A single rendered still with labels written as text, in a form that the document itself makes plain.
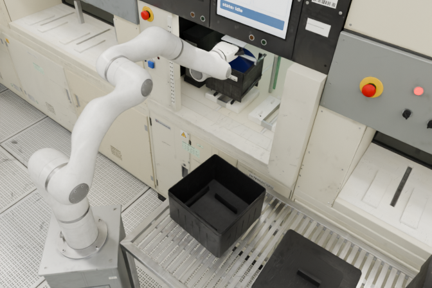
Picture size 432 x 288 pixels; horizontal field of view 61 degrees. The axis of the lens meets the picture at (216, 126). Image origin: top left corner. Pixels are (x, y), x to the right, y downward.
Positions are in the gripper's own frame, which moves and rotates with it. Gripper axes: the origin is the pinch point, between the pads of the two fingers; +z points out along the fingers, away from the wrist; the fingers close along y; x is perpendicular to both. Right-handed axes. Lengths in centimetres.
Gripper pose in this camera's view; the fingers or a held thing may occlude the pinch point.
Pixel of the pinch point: (236, 43)
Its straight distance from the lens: 175.5
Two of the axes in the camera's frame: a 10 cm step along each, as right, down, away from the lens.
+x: 0.4, -7.4, -6.7
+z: 5.6, -5.4, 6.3
